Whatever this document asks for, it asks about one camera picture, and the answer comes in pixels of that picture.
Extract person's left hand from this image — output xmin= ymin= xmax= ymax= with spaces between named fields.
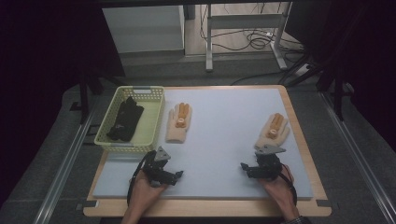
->
xmin=129 ymin=170 xmax=170 ymax=210

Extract black stand leg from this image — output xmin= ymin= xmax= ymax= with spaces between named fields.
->
xmin=317 ymin=62 xmax=357 ymax=122
xmin=69 ymin=74 xmax=105 ymax=125

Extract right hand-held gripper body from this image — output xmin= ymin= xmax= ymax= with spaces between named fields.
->
xmin=248 ymin=144 xmax=287 ymax=181

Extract pale yellow plastic basket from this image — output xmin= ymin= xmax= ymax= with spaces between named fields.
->
xmin=93 ymin=85 xmax=166 ymax=154

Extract white cabinet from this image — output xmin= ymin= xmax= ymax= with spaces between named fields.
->
xmin=102 ymin=5 xmax=187 ymax=54

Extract white power strip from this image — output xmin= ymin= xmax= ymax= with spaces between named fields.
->
xmin=293 ymin=63 xmax=313 ymax=77

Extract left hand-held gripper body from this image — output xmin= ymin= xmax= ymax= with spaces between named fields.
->
xmin=141 ymin=146 xmax=177 ymax=189

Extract black floor cables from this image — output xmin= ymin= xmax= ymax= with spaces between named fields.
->
xmin=200 ymin=3 xmax=305 ymax=53

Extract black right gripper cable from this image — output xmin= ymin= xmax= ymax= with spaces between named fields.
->
xmin=279 ymin=169 xmax=299 ymax=207

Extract black glove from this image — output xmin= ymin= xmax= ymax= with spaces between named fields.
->
xmin=106 ymin=96 xmax=146 ymax=142

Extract beige glove with orange print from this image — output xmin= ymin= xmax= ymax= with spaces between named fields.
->
xmin=254 ymin=112 xmax=291 ymax=150
xmin=164 ymin=102 xmax=193 ymax=145

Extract person's right hand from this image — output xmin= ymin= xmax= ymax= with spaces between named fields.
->
xmin=257 ymin=163 xmax=297 ymax=213

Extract white foam mat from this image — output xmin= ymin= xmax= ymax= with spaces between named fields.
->
xmin=92 ymin=88 xmax=314 ymax=201

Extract aluminium rail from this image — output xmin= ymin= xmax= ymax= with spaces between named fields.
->
xmin=32 ymin=96 xmax=101 ymax=224
xmin=318 ymin=91 xmax=396 ymax=224

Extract white metal stand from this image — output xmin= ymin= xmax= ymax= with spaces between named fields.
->
xmin=205 ymin=2 xmax=294 ymax=73

